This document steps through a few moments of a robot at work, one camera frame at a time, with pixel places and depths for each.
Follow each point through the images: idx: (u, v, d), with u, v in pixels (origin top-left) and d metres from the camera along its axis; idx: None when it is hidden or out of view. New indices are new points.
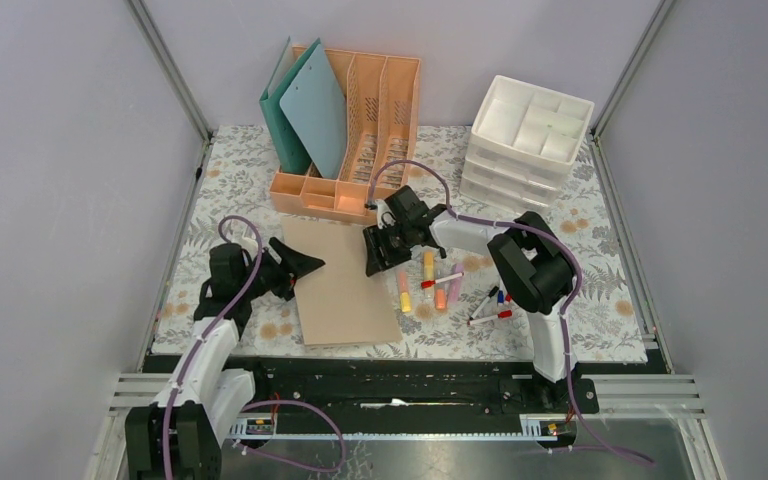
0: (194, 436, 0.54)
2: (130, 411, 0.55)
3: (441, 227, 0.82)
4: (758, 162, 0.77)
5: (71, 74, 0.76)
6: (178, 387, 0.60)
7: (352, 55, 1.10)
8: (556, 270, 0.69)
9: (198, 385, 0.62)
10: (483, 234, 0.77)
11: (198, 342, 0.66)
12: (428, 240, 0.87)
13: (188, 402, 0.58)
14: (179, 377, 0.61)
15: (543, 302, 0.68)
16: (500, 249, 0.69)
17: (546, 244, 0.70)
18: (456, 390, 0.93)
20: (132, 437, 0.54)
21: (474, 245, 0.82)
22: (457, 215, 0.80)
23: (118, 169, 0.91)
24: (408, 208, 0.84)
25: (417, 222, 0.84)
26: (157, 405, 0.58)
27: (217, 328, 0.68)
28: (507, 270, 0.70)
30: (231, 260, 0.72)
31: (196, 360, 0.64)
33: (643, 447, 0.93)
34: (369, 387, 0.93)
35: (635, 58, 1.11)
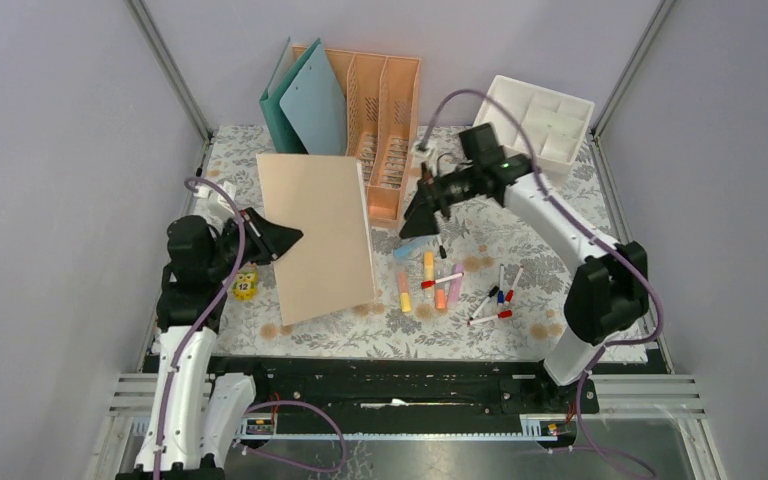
0: None
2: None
3: (521, 195, 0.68)
4: (759, 161, 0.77)
5: (71, 75, 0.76)
6: (161, 447, 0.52)
7: (352, 55, 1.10)
8: (628, 309, 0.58)
9: (183, 437, 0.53)
10: (571, 241, 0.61)
11: (171, 375, 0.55)
12: (496, 195, 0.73)
13: (177, 465, 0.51)
14: (159, 432, 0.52)
15: (598, 335, 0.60)
16: (589, 276, 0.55)
17: (632, 281, 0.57)
18: (456, 390, 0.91)
20: None
21: (544, 236, 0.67)
22: (550, 194, 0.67)
23: (118, 170, 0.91)
24: (483, 150, 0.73)
25: (492, 168, 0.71)
26: (142, 471, 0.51)
27: (188, 348, 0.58)
28: (580, 292, 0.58)
30: (197, 245, 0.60)
31: (174, 404, 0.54)
33: (642, 446, 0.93)
34: (370, 387, 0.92)
35: (635, 59, 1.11)
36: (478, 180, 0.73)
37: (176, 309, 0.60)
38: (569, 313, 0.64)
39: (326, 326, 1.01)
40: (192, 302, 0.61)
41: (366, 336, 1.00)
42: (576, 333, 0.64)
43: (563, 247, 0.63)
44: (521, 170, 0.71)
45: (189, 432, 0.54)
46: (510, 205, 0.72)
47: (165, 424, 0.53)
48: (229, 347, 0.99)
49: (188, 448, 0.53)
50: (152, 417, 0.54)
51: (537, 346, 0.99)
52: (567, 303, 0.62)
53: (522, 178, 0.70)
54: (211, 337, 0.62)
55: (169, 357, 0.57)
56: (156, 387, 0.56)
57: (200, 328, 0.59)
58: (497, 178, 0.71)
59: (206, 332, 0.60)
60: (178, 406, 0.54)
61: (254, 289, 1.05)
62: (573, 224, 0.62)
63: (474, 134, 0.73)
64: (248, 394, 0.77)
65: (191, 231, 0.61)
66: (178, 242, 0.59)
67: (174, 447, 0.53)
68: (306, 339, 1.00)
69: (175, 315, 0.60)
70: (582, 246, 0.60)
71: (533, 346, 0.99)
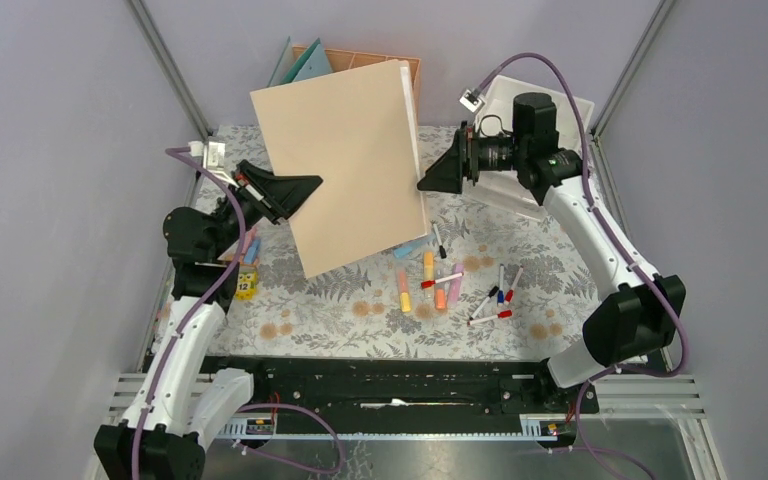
0: (166, 467, 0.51)
2: (99, 431, 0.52)
3: (564, 201, 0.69)
4: (758, 161, 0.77)
5: (70, 74, 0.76)
6: (148, 406, 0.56)
7: (352, 55, 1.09)
8: (649, 341, 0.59)
9: (172, 401, 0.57)
10: (607, 262, 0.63)
11: (174, 339, 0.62)
12: (534, 189, 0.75)
13: (159, 426, 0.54)
14: (150, 392, 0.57)
15: (614, 358, 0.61)
16: (621, 304, 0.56)
17: (661, 313, 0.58)
18: (456, 390, 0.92)
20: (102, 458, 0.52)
21: (578, 245, 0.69)
22: (594, 205, 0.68)
23: (118, 169, 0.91)
24: (538, 131, 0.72)
25: (535, 161, 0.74)
26: (127, 425, 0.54)
27: (194, 318, 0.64)
28: (606, 318, 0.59)
30: (198, 246, 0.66)
31: (171, 367, 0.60)
33: (642, 446, 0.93)
34: (370, 388, 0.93)
35: (635, 60, 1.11)
36: (523, 172, 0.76)
37: (190, 282, 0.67)
38: (589, 331, 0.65)
39: (326, 326, 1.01)
40: (206, 277, 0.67)
41: (366, 335, 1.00)
42: (591, 351, 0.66)
43: (598, 265, 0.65)
44: (568, 168, 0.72)
45: (178, 397, 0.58)
46: (549, 207, 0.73)
47: (158, 386, 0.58)
48: (229, 347, 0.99)
49: (174, 413, 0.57)
50: (148, 377, 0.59)
51: (537, 346, 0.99)
52: (591, 321, 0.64)
53: (567, 181, 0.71)
54: (217, 312, 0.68)
55: (175, 325, 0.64)
56: (158, 350, 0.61)
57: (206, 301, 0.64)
58: (540, 173, 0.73)
59: (214, 305, 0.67)
60: (172, 371, 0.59)
61: (254, 289, 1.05)
62: (615, 246, 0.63)
63: (533, 113, 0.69)
64: (242, 396, 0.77)
65: (188, 232, 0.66)
66: (180, 247, 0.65)
67: (162, 410, 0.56)
68: (306, 339, 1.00)
69: (189, 288, 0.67)
70: (619, 270, 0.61)
71: (533, 346, 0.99)
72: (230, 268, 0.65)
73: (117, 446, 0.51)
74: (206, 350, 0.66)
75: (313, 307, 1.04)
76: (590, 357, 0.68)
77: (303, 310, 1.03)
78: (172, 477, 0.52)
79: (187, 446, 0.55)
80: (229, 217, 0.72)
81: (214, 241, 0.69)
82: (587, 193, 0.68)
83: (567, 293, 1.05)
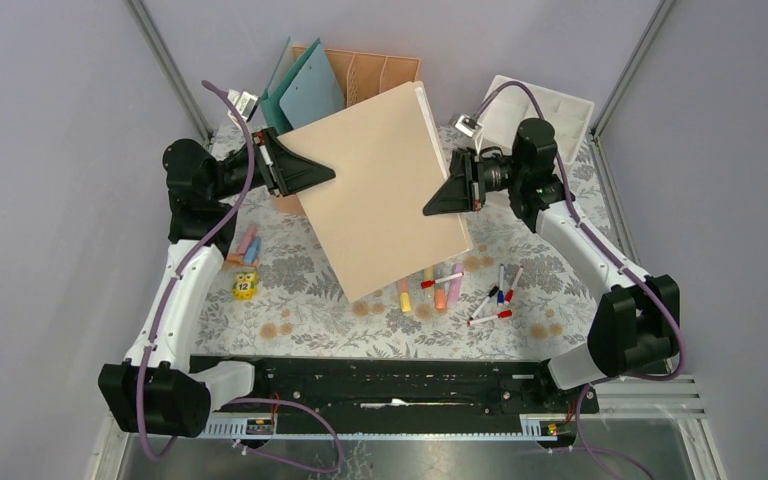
0: (172, 401, 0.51)
2: (103, 370, 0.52)
3: (552, 222, 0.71)
4: (755, 163, 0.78)
5: (70, 77, 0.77)
6: (152, 344, 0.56)
7: (352, 55, 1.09)
8: (655, 348, 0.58)
9: (175, 340, 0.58)
10: (601, 272, 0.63)
11: (174, 279, 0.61)
12: (527, 219, 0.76)
13: (163, 364, 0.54)
14: (152, 332, 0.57)
15: (623, 368, 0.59)
16: (615, 306, 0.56)
17: (660, 320, 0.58)
18: (456, 390, 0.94)
20: (110, 393, 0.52)
21: (572, 261, 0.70)
22: (582, 222, 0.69)
23: (117, 170, 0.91)
24: (534, 161, 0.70)
25: (526, 191, 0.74)
26: (130, 364, 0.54)
27: (194, 259, 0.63)
28: (605, 323, 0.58)
30: (197, 183, 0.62)
31: (171, 307, 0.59)
33: (642, 447, 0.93)
34: (369, 388, 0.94)
35: (634, 60, 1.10)
36: (514, 201, 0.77)
37: (188, 229, 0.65)
38: (592, 344, 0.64)
39: (326, 326, 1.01)
40: (204, 222, 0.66)
41: (366, 336, 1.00)
42: (594, 360, 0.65)
43: (592, 274, 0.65)
44: (554, 196, 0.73)
45: (181, 337, 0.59)
46: (541, 231, 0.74)
47: (159, 326, 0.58)
48: (229, 347, 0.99)
49: (177, 351, 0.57)
50: (148, 317, 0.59)
51: (537, 346, 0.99)
52: (591, 330, 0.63)
53: (554, 204, 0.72)
54: (216, 255, 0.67)
55: (175, 266, 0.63)
56: (158, 290, 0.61)
57: (207, 244, 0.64)
58: (530, 204, 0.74)
59: (214, 248, 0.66)
60: (173, 312, 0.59)
61: (254, 289, 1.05)
62: (603, 252, 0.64)
63: (535, 151, 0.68)
64: (242, 385, 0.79)
65: (188, 165, 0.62)
66: (177, 178, 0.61)
67: (166, 348, 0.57)
68: (306, 339, 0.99)
69: (187, 232, 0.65)
70: (610, 274, 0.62)
71: (533, 346, 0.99)
72: (230, 215, 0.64)
73: (123, 384, 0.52)
74: (205, 293, 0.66)
75: (313, 307, 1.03)
76: (591, 363, 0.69)
77: (302, 310, 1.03)
78: (179, 414, 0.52)
79: (192, 389, 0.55)
80: (234, 171, 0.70)
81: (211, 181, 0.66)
82: (571, 211, 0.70)
83: (567, 293, 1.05)
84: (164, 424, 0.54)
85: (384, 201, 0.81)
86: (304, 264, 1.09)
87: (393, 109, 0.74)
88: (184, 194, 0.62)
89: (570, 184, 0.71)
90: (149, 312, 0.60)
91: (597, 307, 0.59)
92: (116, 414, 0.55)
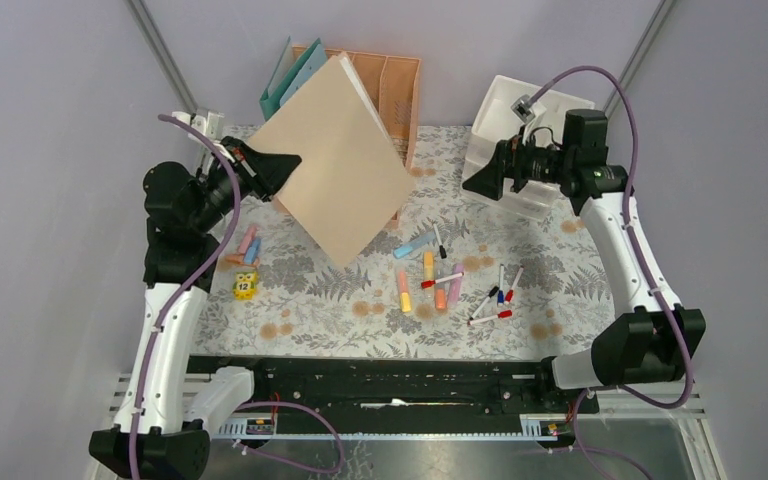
0: (167, 466, 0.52)
2: (93, 440, 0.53)
3: (600, 214, 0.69)
4: (755, 161, 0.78)
5: (70, 77, 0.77)
6: (139, 409, 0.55)
7: (352, 55, 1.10)
8: (659, 370, 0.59)
9: (163, 400, 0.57)
10: (632, 289, 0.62)
11: (155, 333, 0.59)
12: (576, 199, 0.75)
13: (152, 431, 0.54)
14: (137, 395, 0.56)
15: (621, 382, 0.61)
16: (632, 327, 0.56)
17: (674, 348, 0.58)
18: (457, 391, 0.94)
20: (104, 460, 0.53)
21: (605, 258, 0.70)
22: (630, 224, 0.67)
23: (117, 171, 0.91)
24: (586, 143, 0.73)
25: (582, 171, 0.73)
26: (120, 431, 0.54)
27: (173, 308, 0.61)
28: (616, 340, 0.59)
30: (178, 205, 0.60)
31: (154, 366, 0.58)
33: (641, 447, 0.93)
34: (370, 388, 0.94)
35: (634, 60, 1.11)
36: (565, 178, 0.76)
37: (163, 264, 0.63)
38: (599, 348, 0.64)
39: (326, 326, 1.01)
40: (181, 257, 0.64)
41: (366, 336, 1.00)
42: (594, 367, 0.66)
43: (621, 283, 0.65)
44: (612, 183, 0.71)
45: (170, 394, 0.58)
46: (585, 216, 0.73)
47: (146, 387, 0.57)
48: (229, 347, 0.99)
49: (167, 412, 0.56)
50: (134, 377, 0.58)
51: (537, 346, 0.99)
52: (602, 336, 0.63)
53: (609, 195, 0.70)
54: (198, 295, 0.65)
55: (154, 317, 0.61)
56: (140, 346, 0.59)
57: (187, 289, 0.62)
58: (582, 183, 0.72)
59: (195, 290, 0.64)
60: (158, 372, 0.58)
61: (254, 289, 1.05)
62: (641, 268, 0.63)
63: (583, 124, 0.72)
64: (243, 392, 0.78)
65: (173, 188, 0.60)
66: (159, 201, 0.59)
67: (155, 410, 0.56)
68: (306, 339, 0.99)
69: (161, 269, 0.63)
70: (639, 292, 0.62)
71: (533, 346, 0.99)
72: (211, 259, 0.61)
73: (115, 452, 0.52)
74: (192, 335, 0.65)
75: (313, 307, 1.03)
76: (591, 370, 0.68)
77: (302, 310, 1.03)
78: (177, 472, 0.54)
79: (190, 438, 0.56)
80: (216, 190, 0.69)
81: (193, 206, 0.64)
82: (625, 210, 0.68)
83: (567, 293, 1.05)
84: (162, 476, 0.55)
85: (353, 177, 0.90)
86: (304, 264, 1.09)
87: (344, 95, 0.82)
88: (164, 219, 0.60)
89: (633, 178, 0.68)
90: (134, 372, 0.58)
91: (615, 324, 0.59)
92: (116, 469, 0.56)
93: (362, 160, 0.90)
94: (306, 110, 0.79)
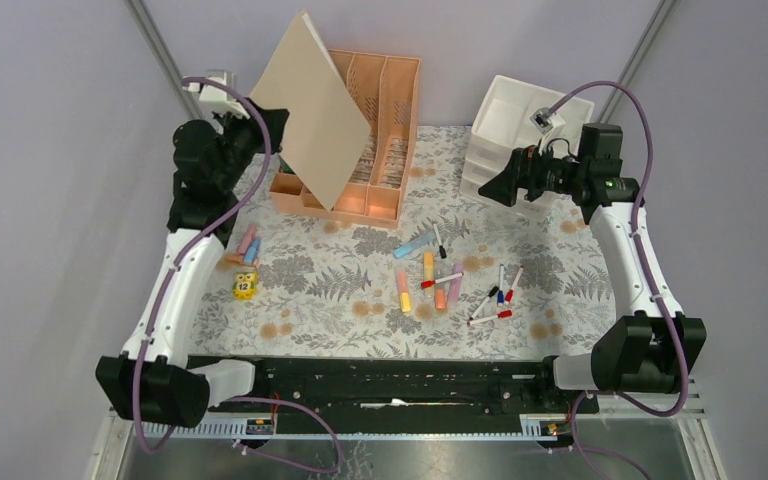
0: (169, 396, 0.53)
2: (100, 361, 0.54)
3: (608, 222, 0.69)
4: (755, 162, 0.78)
5: (70, 76, 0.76)
6: (149, 338, 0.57)
7: (352, 54, 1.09)
8: (656, 379, 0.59)
9: (172, 333, 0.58)
10: (634, 295, 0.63)
11: (171, 271, 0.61)
12: (586, 207, 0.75)
13: (159, 358, 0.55)
14: (149, 325, 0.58)
15: (619, 389, 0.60)
16: (630, 330, 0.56)
17: (673, 358, 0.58)
18: (457, 391, 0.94)
20: (106, 386, 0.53)
21: (611, 263, 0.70)
22: (638, 232, 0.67)
23: (117, 170, 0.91)
24: (601, 157, 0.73)
25: (595, 180, 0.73)
26: (127, 357, 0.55)
27: (193, 250, 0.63)
28: (616, 344, 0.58)
30: (204, 158, 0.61)
31: (169, 297, 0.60)
33: (643, 448, 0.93)
34: (370, 387, 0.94)
35: (634, 61, 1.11)
36: (576, 187, 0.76)
37: (187, 217, 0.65)
38: (598, 352, 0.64)
39: (326, 326, 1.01)
40: (204, 210, 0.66)
41: (366, 335, 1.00)
42: (593, 374, 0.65)
43: (623, 288, 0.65)
44: (624, 194, 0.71)
45: (178, 331, 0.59)
46: (594, 224, 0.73)
47: (157, 319, 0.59)
48: (229, 347, 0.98)
49: (175, 344, 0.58)
50: (146, 310, 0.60)
51: (537, 345, 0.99)
52: (603, 341, 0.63)
53: (618, 204, 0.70)
54: (216, 245, 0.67)
55: (173, 257, 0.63)
56: (156, 282, 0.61)
57: (207, 234, 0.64)
58: (594, 191, 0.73)
59: (213, 239, 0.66)
60: (170, 306, 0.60)
61: (254, 289, 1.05)
62: (645, 273, 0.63)
63: (598, 136, 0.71)
64: (243, 385, 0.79)
65: (199, 143, 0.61)
66: (187, 154, 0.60)
67: (163, 341, 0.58)
68: (306, 339, 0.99)
69: (185, 220, 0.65)
70: (641, 298, 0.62)
71: (533, 346, 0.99)
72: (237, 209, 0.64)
73: (119, 377, 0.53)
74: (206, 281, 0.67)
75: (313, 307, 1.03)
76: (590, 375, 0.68)
77: (302, 310, 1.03)
78: (178, 408, 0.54)
79: (190, 379, 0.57)
80: (236, 141, 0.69)
81: (218, 163, 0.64)
82: (633, 219, 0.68)
83: (567, 293, 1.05)
84: (160, 413, 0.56)
85: (332, 134, 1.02)
86: (304, 264, 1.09)
87: (321, 60, 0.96)
88: (191, 174, 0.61)
89: (644, 190, 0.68)
90: (148, 302, 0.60)
91: (614, 327, 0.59)
92: (115, 404, 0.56)
93: (337, 120, 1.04)
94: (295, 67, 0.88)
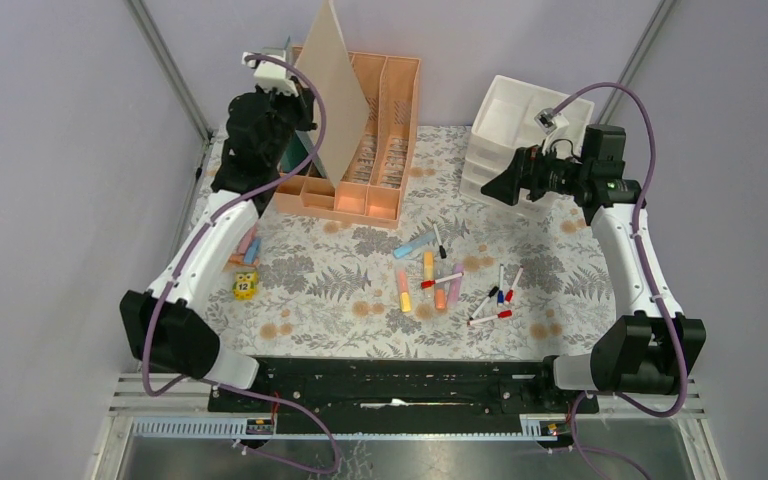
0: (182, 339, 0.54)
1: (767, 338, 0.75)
2: (127, 292, 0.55)
3: (609, 223, 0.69)
4: (755, 164, 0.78)
5: (70, 78, 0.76)
6: (174, 280, 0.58)
7: (352, 55, 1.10)
8: (655, 380, 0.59)
9: (196, 280, 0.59)
10: (633, 295, 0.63)
11: (207, 225, 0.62)
12: (588, 208, 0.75)
13: (180, 301, 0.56)
14: (177, 268, 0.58)
15: (618, 389, 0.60)
16: (630, 330, 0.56)
17: (673, 359, 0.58)
18: (457, 390, 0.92)
20: (127, 318, 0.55)
21: (612, 266, 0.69)
22: (638, 233, 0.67)
23: (117, 171, 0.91)
24: (602, 157, 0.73)
25: (597, 182, 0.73)
26: (151, 294, 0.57)
27: (229, 211, 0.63)
28: (615, 343, 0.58)
30: (254, 129, 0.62)
31: (200, 248, 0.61)
33: (642, 448, 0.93)
34: (369, 387, 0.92)
35: (634, 61, 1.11)
36: (578, 188, 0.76)
37: (231, 181, 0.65)
38: (597, 351, 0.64)
39: (326, 326, 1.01)
40: (247, 178, 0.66)
41: (366, 335, 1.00)
42: (592, 374, 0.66)
43: (623, 288, 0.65)
44: (626, 196, 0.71)
45: (202, 281, 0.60)
46: (596, 225, 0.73)
47: (185, 265, 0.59)
48: (229, 347, 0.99)
49: (196, 292, 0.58)
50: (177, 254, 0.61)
51: (537, 346, 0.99)
52: (601, 342, 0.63)
53: (620, 205, 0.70)
54: (249, 215, 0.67)
55: (210, 213, 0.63)
56: (190, 234, 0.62)
57: (245, 199, 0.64)
58: (595, 193, 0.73)
59: (250, 207, 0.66)
60: (200, 256, 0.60)
61: (254, 289, 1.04)
62: (644, 273, 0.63)
63: (600, 137, 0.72)
64: (243, 376, 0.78)
65: (252, 113, 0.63)
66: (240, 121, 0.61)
67: (185, 286, 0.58)
68: (306, 339, 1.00)
69: (228, 184, 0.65)
70: (641, 298, 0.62)
71: (533, 346, 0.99)
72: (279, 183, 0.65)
73: (141, 312, 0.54)
74: (235, 245, 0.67)
75: (313, 307, 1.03)
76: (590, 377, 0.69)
77: (303, 310, 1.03)
78: (187, 353, 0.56)
79: (203, 332, 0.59)
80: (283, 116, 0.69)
81: (267, 135, 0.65)
82: (635, 220, 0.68)
83: (567, 293, 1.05)
84: (169, 358, 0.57)
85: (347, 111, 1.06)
86: (304, 264, 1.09)
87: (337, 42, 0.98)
88: (239, 140, 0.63)
89: (647, 191, 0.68)
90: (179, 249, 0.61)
91: (614, 326, 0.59)
92: (130, 339, 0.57)
93: (347, 103, 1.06)
94: (322, 45, 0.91)
